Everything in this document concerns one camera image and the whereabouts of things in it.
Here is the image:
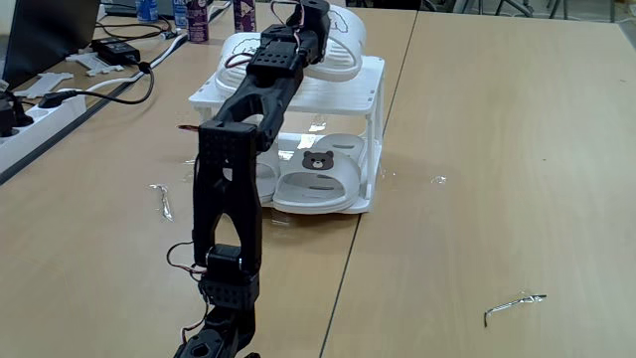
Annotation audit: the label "grey bear slipper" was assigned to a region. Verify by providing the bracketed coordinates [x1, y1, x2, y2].
[271, 132, 369, 215]
[255, 148, 282, 205]

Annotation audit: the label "white plastic bracket piece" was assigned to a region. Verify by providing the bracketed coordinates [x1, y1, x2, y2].
[65, 52, 125, 78]
[13, 72, 75, 99]

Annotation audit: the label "black power adapter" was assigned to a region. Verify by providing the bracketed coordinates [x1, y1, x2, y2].
[90, 38, 142, 66]

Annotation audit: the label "black plug with cable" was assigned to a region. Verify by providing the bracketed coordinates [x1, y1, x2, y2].
[38, 60, 156, 109]

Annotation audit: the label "blue bottle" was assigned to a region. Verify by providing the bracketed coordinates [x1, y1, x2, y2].
[135, 0, 159, 24]
[172, 0, 189, 30]

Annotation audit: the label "thin black cables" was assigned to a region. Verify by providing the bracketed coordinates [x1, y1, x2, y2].
[93, 19, 175, 44]

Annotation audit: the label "white cable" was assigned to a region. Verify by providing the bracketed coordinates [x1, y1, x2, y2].
[59, 32, 190, 95]

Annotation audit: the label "white dog slipper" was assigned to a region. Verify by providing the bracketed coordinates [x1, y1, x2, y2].
[214, 32, 264, 95]
[302, 5, 369, 84]

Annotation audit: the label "white power strip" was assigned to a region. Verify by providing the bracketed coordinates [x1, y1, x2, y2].
[0, 91, 88, 173]

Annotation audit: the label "white two-shelf shoe rack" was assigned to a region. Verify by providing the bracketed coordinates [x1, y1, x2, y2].
[188, 49, 387, 216]

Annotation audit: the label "purple drink can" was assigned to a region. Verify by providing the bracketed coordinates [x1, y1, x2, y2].
[186, 0, 210, 45]
[232, 0, 258, 35]

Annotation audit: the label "black power plug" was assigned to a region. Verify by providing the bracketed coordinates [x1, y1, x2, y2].
[0, 90, 35, 139]

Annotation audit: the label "dark chair base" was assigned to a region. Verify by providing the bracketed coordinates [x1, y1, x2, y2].
[419, 0, 570, 21]

